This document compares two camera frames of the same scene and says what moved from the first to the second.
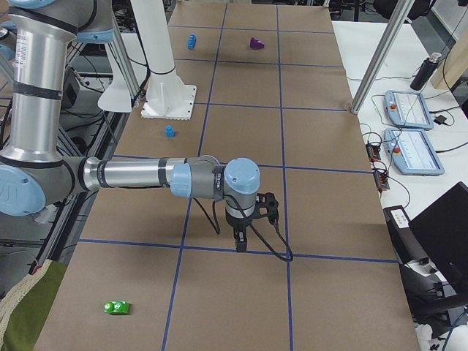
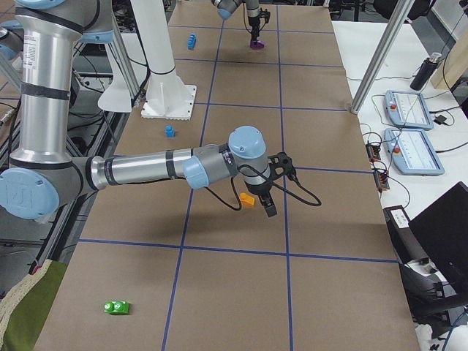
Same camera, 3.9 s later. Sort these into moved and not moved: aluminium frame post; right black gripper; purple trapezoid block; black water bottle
Moved: right black gripper
Not moved: purple trapezoid block; black water bottle; aluminium frame post
